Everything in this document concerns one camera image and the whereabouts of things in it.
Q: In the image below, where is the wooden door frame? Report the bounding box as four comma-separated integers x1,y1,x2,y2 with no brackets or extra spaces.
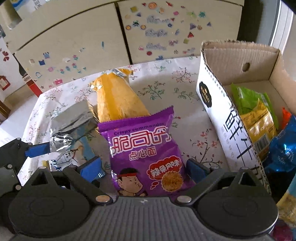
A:
0,95,12,124

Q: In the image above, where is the cream cabinet with stickers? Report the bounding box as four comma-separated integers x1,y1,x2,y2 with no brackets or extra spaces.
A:
0,0,245,94

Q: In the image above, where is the light blue snack packet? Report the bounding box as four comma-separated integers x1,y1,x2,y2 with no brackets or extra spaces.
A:
49,133,107,180

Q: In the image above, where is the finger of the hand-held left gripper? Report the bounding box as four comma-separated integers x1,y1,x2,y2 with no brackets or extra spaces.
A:
5,138,51,157

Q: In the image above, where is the white box blue label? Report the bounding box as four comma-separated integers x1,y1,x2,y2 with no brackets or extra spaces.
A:
0,0,30,31

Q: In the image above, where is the orange snack packet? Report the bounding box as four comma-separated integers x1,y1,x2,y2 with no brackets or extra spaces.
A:
89,67,151,124

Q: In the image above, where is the silver foil snack packet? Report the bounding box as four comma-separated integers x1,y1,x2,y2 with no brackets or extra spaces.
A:
49,99,99,161

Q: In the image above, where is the grey window frame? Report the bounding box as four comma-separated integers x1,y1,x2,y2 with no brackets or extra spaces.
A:
238,0,296,55

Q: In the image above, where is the yellow snack packet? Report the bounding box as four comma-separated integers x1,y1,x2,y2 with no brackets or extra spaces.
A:
239,108,278,161

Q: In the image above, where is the purple snack packet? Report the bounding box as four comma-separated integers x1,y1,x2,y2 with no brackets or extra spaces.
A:
97,105,197,198

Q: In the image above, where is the green snack packet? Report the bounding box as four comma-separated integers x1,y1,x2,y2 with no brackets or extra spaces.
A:
230,83,279,131

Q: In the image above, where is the red-handled black tool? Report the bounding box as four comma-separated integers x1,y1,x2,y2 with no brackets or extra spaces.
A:
17,60,44,98

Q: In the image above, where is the shiny blue snack packet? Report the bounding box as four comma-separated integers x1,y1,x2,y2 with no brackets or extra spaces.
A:
262,120,296,178

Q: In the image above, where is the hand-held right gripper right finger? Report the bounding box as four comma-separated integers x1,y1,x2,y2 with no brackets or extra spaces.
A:
176,159,263,206

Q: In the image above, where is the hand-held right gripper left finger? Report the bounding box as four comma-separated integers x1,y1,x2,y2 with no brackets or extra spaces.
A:
24,157,112,205

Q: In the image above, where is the cardboard box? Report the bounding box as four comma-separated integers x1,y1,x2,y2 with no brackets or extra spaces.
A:
196,40,296,210

